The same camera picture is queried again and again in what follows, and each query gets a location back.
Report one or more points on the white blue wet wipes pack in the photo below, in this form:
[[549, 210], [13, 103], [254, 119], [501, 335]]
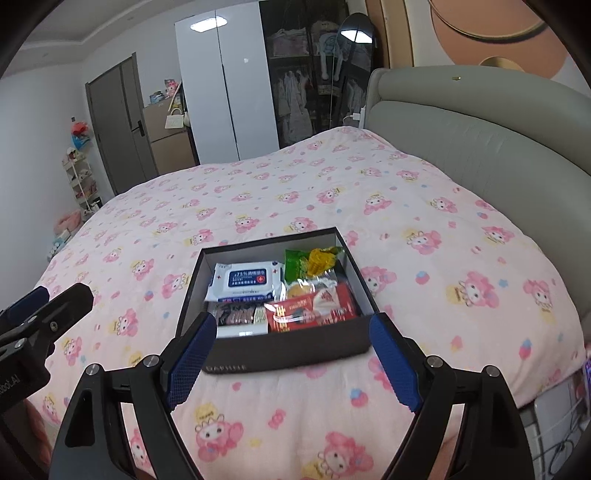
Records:
[[244, 279]]

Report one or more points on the arched standing mirror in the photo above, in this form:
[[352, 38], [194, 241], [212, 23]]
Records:
[[355, 46]]

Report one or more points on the patterned hand cream tube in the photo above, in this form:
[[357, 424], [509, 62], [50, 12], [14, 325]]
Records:
[[238, 316]]

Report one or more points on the dark grey shoe box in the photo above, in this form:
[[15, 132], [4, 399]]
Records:
[[286, 350]]

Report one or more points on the white wardrobe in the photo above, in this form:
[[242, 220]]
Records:
[[207, 92]]

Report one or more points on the grey padded headboard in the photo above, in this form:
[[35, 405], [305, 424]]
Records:
[[485, 138]]

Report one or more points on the pink printed blanket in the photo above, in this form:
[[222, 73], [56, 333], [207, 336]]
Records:
[[415, 207]]

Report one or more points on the red envelope packet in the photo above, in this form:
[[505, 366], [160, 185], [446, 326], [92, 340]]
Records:
[[323, 314]]

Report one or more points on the white shelf rack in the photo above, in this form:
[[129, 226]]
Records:
[[83, 184]]

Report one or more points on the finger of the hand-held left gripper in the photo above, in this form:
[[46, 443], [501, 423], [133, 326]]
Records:
[[64, 307], [25, 302]]

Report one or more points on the pink plush toy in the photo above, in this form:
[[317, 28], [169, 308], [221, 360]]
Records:
[[172, 87]]

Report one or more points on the white handbag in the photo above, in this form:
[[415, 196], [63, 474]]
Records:
[[175, 121]]

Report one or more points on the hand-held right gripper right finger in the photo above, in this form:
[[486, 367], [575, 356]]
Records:
[[395, 360]]

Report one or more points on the pink fluffy pile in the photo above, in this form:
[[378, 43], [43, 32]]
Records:
[[68, 222]]

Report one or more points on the dark glass wardrobe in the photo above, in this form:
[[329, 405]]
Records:
[[295, 92]]

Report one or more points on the clear plastic wrap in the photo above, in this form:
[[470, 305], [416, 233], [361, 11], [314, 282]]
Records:
[[325, 281]]

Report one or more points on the white charger plug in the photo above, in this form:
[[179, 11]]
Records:
[[358, 115]]

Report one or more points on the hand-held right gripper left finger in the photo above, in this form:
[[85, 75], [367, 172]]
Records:
[[191, 357]]

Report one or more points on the beige cabinet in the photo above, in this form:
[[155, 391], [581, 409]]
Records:
[[166, 147]]

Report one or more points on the yellow snack packet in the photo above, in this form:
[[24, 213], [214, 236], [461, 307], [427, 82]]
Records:
[[321, 261]]

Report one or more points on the green snack packet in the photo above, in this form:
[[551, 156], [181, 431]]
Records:
[[295, 265]]

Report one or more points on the white plastic box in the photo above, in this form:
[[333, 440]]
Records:
[[554, 406]]

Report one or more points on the round orange wall decoration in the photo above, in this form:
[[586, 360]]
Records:
[[485, 18]]

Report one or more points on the pale tissue packs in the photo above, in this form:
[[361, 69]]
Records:
[[59, 243]]

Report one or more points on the red blue hanging toy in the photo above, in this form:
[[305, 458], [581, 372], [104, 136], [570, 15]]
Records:
[[81, 134]]

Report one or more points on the grey door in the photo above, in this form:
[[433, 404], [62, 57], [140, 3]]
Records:
[[115, 129]]

